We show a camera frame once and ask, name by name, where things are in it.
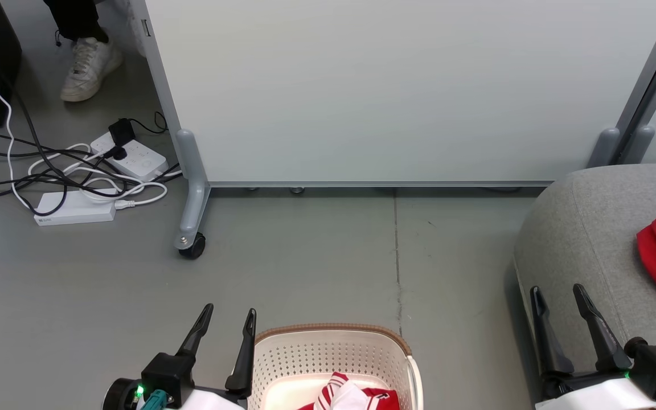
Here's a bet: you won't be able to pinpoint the white long power strip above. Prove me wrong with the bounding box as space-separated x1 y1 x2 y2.
34 189 117 227

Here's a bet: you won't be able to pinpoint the white sneaker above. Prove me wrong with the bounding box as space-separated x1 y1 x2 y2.
59 36 124 104

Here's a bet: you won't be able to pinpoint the grey partition leg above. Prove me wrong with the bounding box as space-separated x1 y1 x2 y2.
174 128 212 252

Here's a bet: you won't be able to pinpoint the large white partition panel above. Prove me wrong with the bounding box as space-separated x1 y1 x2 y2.
128 0 656 189

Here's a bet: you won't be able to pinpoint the person's legs black trousers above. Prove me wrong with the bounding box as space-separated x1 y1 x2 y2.
42 0 110 44

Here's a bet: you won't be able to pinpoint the grey partition foot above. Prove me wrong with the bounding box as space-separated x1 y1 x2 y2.
587 126 621 169
624 125 656 166

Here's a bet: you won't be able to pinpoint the black caster wheel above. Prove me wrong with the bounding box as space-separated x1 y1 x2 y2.
178 232 207 261

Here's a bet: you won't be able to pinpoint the long white cable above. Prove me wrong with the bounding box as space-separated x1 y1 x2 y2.
0 44 39 216

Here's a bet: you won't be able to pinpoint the white square power strip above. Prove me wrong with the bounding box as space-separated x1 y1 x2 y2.
89 132 170 183

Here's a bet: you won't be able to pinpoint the grey fabric sofa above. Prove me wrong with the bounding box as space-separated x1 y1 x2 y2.
512 163 656 410

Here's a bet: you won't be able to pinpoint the thin black adapter cable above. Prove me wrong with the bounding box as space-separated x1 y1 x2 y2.
128 110 169 136

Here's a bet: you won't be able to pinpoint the black power adapter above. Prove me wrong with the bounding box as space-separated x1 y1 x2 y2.
108 117 137 148

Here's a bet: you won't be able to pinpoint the bundle of cables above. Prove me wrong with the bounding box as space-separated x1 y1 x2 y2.
0 83 183 217

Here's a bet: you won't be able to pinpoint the cream perforated laundry basket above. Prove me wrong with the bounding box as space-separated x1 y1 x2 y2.
246 323 424 410

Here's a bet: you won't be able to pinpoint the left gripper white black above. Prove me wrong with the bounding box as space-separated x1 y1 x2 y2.
102 302 258 410

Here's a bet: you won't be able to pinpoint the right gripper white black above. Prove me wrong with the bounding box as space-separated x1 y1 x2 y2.
530 283 656 410

